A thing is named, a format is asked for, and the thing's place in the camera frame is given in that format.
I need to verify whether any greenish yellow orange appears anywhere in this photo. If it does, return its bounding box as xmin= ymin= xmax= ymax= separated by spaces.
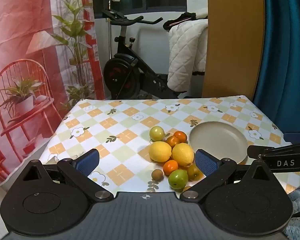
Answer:
xmin=186 ymin=164 xmax=204 ymax=181

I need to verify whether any black exercise bike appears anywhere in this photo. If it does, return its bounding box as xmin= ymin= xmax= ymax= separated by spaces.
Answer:
xmin=101 ymin=9 xmax=188 ymax=100

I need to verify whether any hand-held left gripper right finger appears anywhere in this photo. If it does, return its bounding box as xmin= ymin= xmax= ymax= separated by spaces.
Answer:
xmin=179 ymin=149 xmax=274 ymax=201

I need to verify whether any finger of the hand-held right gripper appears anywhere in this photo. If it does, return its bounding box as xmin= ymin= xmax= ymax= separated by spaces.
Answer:
xmin=247 ymin=142 xmax=300 ymax=173
xmin=283 ymin=131 xmax=300 ymax=144

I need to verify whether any teal curtain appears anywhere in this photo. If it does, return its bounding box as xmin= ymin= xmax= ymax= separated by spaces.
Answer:
xmin=252 ymin=0 xmax=300 ymax=137

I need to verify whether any beige round plate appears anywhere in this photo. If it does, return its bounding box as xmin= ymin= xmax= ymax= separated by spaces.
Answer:
xmin=189 ymin=121 xmax=248 ymax=164

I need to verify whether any bright green apple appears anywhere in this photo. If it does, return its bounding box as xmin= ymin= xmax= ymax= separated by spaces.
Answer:
xmin=168 ymin=169 xmax=189 ymax=189

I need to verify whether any pale yellow-green apple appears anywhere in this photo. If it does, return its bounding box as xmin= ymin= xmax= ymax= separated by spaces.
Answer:
xmin=149 ymin=126 xmax=165 ymax=141

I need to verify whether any checkered floral tablecloth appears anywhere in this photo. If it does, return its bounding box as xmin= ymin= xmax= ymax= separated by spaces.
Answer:
xmin=40 ymin=95 xmax=300 ymax=198

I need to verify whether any yellow lemon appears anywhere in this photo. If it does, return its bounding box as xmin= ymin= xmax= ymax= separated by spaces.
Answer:
xmin=149 ymin=141 xmax=172 ymax=162
xmin=172 ymin=143 xmax=195 ymax=167

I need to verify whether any white quilted blanket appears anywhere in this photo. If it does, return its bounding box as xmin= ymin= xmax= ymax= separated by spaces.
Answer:
xmin=167 ymin=19 xmax=208 ymax=92

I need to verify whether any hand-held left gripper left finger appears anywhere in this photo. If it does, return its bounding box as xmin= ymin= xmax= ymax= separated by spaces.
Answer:
xmin=21 ymin=149 xmax=113 ymax=201

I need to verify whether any orange tangerine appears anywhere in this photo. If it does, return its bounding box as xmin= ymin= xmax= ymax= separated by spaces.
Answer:
xmin=174 ymin=131 xmax=188 ymax=143
xmin=166 ymin=135 xmax=180 ymax=148
xmin=163 ymin=160 xmax=179 ymax=176

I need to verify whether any red printed backdrop cloth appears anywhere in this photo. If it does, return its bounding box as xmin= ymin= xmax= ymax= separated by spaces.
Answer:
xmin=0 ymin=0 xmax=105 ymax=188

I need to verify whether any wooden door panel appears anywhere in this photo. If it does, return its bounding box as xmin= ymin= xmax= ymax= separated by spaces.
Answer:
xmin=202 ymin=0 xmax=265 ymax=100

